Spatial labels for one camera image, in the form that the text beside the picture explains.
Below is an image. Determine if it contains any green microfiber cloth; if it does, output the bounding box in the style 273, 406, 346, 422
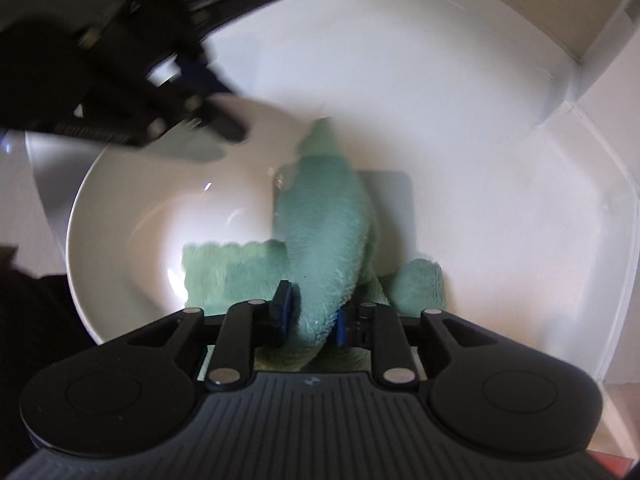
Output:
181, 117, 446, 373

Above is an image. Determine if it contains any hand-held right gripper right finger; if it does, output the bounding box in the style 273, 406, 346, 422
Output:
336, 302, 488, 391

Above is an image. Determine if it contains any white ceramic plate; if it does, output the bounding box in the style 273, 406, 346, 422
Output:
66, 96, 321, 351

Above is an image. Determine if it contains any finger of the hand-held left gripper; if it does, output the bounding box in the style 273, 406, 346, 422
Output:
80, 0, 236, 96
145, 80, 248, 143

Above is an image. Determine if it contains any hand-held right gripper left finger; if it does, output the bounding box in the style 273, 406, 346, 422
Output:
127, 280, 301, 393

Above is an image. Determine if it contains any person's dark clothing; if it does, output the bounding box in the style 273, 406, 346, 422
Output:
0, 244, 98, 466

